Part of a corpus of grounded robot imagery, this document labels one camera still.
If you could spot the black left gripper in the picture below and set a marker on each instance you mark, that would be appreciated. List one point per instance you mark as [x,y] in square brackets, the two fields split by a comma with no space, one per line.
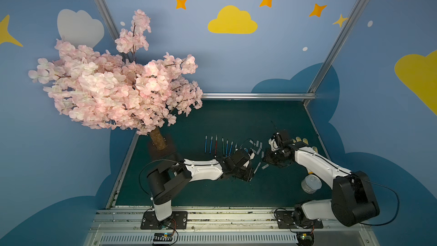
[248,170]

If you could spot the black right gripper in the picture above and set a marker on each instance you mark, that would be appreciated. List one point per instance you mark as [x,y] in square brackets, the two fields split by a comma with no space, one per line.
[273,156]

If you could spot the short blue carving knife capped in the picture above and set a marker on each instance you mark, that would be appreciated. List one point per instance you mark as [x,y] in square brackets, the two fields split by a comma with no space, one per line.
[230,149]

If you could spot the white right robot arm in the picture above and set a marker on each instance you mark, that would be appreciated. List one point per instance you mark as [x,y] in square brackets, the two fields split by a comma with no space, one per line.
[353,200]

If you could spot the yellow work glove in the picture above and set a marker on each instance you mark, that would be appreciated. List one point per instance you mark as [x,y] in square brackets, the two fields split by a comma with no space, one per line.
[305,141]

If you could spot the right round green circuit board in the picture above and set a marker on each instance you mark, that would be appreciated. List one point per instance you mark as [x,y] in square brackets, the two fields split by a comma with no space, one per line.
[305,239]

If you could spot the left green circuit board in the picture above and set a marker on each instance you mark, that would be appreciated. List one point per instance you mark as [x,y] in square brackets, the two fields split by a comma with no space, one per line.
[164,238]

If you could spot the pink artificial blossom tree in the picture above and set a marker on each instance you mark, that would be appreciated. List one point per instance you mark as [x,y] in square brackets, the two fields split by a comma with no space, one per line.
[106,91]

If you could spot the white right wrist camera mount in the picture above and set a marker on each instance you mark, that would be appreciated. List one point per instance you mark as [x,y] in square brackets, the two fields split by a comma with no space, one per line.
[273,144]

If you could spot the horizontal aluminium frame rail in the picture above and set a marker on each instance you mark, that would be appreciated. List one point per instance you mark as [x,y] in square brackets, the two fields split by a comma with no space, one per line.
[259,96]

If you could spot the right slanted aluminium frame post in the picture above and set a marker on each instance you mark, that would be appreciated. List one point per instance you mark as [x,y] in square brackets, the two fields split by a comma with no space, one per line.
[345,31]

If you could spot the slanted aluminium frame post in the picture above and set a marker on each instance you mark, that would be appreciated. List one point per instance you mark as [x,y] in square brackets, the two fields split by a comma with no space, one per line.
[345,31]
[107,18]

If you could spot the dark square tree base plate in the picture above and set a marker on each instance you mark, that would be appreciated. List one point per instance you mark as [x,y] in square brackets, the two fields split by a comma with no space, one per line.
[169,148]

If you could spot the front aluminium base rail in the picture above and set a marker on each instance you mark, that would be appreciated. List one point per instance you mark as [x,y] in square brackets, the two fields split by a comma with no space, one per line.
[218,226]

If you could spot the left slanted aluminium frame post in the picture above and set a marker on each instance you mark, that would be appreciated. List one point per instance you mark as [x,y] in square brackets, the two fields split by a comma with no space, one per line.
[107,18]

